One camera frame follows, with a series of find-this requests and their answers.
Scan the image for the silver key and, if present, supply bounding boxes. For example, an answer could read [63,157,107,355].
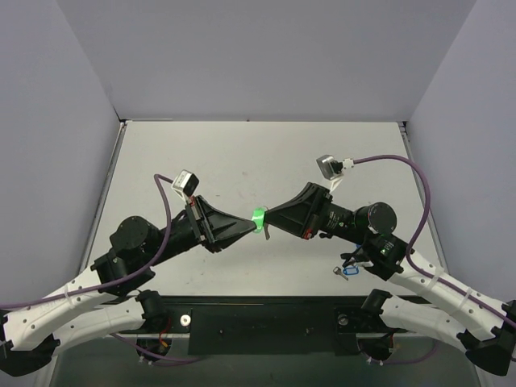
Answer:
[333,267,348,281]
[263,223,271,240]

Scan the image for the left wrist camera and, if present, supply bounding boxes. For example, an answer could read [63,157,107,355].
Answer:
[172,169,199,199]

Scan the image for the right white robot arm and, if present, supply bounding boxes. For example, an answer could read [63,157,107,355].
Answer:
[264,183,515,377]

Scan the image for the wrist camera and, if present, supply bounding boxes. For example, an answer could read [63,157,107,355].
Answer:
[316,155,344,194]
[172,169,199,199]

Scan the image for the silver key on blue tag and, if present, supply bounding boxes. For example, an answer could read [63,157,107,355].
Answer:
[333,267,348,281]

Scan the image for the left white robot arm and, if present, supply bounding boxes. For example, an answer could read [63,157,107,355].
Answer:
[1,196,256,377]

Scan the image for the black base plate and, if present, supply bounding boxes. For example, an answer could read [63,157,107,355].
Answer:
[116,295,404,356]

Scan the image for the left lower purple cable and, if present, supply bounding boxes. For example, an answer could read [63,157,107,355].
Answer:
[110,330,202,367]

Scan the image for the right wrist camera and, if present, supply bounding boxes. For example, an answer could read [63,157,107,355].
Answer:
[316,155,344,194]

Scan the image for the green key tag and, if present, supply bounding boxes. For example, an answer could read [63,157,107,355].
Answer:
[252,206,268,234]

